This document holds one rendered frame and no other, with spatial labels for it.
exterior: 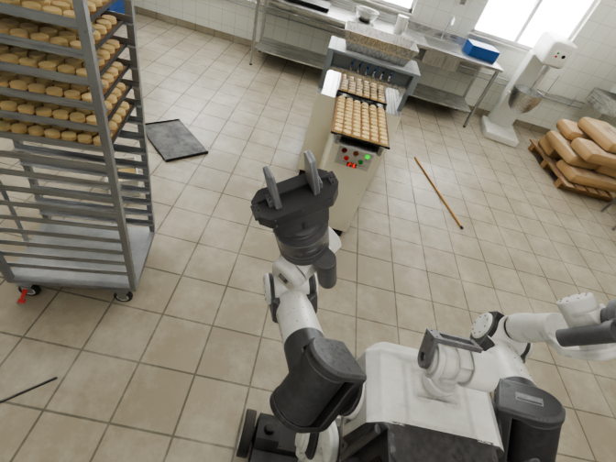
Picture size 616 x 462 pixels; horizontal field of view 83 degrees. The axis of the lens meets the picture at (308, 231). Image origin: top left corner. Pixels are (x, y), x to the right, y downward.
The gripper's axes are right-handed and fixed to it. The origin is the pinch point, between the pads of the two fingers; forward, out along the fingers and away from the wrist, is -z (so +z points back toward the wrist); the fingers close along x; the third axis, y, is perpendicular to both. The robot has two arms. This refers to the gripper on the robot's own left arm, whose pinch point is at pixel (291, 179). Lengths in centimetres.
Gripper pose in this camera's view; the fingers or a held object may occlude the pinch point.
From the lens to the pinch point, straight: 45.3
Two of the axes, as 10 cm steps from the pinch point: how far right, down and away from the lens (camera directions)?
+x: 9.2, -3.6, 1.2
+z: 0.8, 4.9, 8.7
